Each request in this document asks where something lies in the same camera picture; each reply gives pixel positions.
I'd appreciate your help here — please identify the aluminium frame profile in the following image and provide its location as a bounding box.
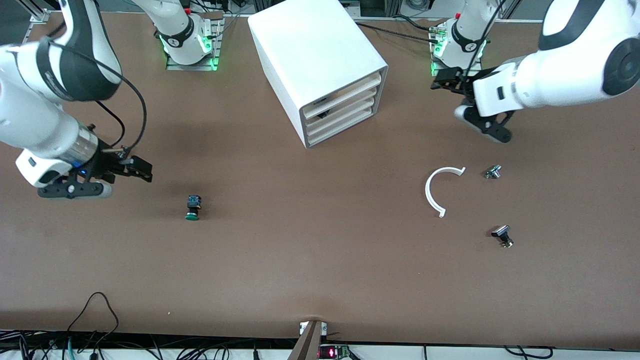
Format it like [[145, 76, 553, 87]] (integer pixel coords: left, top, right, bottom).
[[20, 0, 51, 46]]

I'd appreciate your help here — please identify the grey camera post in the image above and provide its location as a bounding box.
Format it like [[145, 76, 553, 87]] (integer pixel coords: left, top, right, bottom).
[[287, 320, 323, 360]]

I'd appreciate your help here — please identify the beige cabinet drawer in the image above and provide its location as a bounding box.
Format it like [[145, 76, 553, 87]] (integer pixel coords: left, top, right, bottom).
[[304, 72, 384, 119]]

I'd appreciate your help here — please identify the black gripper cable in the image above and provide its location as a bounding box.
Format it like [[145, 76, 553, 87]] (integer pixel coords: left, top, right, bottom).
[[460, 0, 506, 101], [47, 40, 148, 153]]

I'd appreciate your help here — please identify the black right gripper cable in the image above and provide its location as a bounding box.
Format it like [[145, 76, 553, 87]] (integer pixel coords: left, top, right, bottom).
[[47, 40, 148, 153]]

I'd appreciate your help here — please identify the black cable loop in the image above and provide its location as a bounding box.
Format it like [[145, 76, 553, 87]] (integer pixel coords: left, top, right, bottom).
[[65, 291, 121, 351]]

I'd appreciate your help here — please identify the white C-shaped ring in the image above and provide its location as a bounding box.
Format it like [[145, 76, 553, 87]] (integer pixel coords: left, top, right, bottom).
[[425, 166, 467, 219]]

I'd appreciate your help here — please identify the red LED display board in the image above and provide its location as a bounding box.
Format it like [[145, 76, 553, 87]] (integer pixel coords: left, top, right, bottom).
[[318, 345, 351, 360]]

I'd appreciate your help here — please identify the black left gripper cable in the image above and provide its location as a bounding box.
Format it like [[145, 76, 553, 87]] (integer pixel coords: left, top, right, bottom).
[[460, 0, 506, 101]]

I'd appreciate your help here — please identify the black table cable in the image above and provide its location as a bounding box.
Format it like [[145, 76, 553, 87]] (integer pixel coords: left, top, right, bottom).
[[355, 15, 441, 43]]

